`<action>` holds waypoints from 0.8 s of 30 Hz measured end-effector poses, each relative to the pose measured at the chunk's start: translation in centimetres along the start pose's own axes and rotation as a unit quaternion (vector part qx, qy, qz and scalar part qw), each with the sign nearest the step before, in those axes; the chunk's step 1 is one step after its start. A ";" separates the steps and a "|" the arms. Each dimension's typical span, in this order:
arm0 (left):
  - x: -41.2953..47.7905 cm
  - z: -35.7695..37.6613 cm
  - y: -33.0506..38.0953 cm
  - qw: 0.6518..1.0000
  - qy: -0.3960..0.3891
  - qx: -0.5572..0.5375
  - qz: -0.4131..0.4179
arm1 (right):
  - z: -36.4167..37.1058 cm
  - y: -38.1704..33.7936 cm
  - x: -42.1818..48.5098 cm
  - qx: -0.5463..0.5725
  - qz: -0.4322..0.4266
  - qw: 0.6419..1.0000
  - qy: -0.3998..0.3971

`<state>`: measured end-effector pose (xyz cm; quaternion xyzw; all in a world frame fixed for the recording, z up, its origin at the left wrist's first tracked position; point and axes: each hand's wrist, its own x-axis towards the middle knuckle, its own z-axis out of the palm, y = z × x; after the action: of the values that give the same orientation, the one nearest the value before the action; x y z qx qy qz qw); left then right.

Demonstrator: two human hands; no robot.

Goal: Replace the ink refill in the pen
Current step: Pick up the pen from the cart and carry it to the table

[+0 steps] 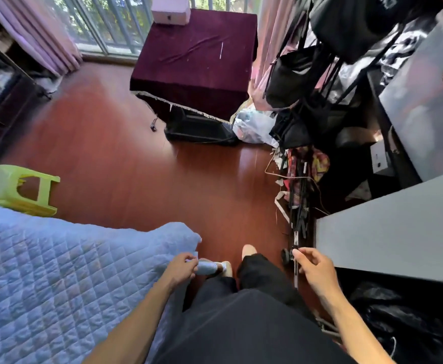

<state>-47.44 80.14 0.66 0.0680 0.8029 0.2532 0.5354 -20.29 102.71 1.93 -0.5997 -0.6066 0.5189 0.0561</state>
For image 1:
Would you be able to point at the dark glass cabinet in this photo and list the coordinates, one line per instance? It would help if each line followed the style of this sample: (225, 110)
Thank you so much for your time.
(1, 94)

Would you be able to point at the person's right foot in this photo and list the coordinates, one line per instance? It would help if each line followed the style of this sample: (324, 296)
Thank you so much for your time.
(248, 250)

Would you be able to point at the folded stroller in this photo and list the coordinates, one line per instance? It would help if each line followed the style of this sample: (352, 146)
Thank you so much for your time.
(301, 185)

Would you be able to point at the light blue quilted bedspread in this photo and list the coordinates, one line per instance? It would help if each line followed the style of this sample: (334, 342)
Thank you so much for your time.
(54, 284)

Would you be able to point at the person's left foot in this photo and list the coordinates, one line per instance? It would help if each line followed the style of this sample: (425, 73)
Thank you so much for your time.
(227, 269)

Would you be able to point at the person's right forearm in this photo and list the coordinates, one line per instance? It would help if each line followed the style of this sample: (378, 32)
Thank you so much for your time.
(358, 333)

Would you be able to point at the person's right thumb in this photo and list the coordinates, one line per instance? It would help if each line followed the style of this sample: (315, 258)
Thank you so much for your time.
(299, 258)

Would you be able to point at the black case under table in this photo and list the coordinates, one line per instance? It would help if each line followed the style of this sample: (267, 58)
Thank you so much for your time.
(196, 129)

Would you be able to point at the white plastic bag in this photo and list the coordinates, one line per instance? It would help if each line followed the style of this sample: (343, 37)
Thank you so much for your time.
(253, 128)

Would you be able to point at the white box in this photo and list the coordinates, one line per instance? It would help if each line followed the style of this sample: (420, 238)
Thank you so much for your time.
(170, 10)

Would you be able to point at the person's left hand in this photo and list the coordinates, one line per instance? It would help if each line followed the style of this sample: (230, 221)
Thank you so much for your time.
(177, 271)

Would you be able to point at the person's left forearm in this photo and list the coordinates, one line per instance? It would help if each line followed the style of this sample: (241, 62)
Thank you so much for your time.
(134, 326)

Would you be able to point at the pink curtain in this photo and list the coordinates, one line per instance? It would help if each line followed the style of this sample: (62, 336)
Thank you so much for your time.
(270, 41)
(35, 30)

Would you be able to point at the small black bag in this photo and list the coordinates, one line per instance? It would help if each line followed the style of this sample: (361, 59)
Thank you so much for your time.
(291, 128)

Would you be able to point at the maroon cloth covered table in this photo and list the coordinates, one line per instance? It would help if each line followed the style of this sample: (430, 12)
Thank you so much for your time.
(196, 64)

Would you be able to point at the person's black trousers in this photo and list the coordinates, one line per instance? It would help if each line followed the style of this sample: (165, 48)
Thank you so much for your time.
(251, 322)

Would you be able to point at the green plastic stool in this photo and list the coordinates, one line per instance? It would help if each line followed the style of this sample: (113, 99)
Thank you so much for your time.
(20, 193)

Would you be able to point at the large black hanging bag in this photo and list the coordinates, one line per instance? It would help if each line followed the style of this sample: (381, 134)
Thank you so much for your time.
(352, 24)

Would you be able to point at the white panel board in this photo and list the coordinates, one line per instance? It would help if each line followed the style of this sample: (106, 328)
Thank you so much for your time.
(424, 109)

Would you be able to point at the white desk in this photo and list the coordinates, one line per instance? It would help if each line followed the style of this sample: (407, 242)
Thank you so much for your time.
(396, 231)

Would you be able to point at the person's foot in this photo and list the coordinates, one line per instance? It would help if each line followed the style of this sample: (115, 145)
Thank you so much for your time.
(227, 269)
(248, 250)

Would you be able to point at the small white carton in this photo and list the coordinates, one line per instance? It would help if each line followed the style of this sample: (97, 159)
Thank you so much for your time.
(379, 157)

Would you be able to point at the person's right hand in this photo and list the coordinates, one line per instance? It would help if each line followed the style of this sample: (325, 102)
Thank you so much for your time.
(320, 272)

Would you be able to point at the window with metal railing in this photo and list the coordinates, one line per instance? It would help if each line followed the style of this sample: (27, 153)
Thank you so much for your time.
(107, 22)

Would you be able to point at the person's left fingers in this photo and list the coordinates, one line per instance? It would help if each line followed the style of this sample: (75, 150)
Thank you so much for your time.
(190, 262)

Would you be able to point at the black plastic garbage bag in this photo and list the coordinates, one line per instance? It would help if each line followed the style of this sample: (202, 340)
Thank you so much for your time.
(407, 322)

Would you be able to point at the black and white patterned garment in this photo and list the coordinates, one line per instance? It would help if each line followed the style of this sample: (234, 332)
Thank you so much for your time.
(405, 47)

